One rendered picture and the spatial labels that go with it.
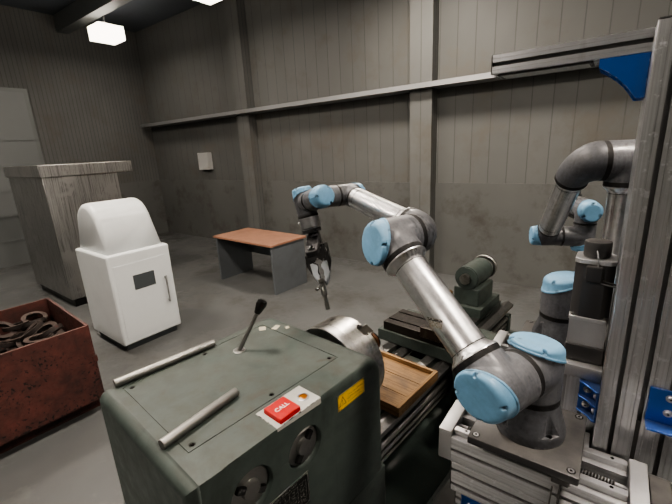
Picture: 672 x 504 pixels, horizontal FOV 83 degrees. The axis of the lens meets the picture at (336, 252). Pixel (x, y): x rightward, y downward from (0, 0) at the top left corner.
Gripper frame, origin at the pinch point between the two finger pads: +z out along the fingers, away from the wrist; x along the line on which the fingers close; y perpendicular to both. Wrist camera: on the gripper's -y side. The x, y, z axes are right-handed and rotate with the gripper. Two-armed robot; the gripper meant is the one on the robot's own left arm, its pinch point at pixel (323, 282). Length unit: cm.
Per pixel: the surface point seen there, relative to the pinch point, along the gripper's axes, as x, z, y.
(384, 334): -12, 41, 53
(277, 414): 5, 17, -58
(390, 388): -13, 50, 12
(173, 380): 36, 10, -46
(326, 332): 0.7, 14.9, -12.7
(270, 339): 16.2, 10.4, -23.1
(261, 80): 134, -287, 532
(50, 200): 360, -127, 274
